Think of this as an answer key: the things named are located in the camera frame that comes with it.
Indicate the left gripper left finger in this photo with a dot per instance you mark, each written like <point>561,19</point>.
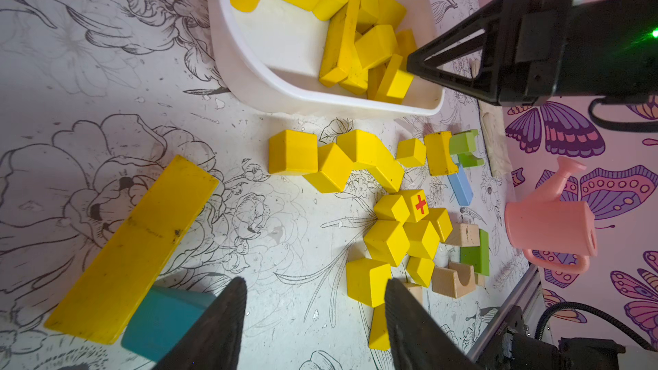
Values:
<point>214,341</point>

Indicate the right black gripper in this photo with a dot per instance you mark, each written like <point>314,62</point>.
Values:
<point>531,50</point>

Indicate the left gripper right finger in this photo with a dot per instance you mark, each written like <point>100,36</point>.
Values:
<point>417,342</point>

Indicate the long yellow block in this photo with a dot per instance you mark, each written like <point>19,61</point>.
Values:
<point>102,302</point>

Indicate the teal block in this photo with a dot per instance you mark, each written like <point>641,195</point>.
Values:
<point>162,319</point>

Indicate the light green block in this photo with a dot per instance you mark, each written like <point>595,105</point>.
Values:
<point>463,147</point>

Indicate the natural wood arch block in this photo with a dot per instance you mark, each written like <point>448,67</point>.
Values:
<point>455,281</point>

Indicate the green rectangular block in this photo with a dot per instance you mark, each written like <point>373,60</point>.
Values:
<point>478,256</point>

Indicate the blue block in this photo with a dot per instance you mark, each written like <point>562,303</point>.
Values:
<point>461,187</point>

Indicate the yellow cube red cross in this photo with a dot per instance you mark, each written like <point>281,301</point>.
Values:
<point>417,204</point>

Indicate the pink watering can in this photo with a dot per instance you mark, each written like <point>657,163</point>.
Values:
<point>543,222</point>

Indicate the white plastic bin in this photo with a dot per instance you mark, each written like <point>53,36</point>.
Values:
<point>270,60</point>

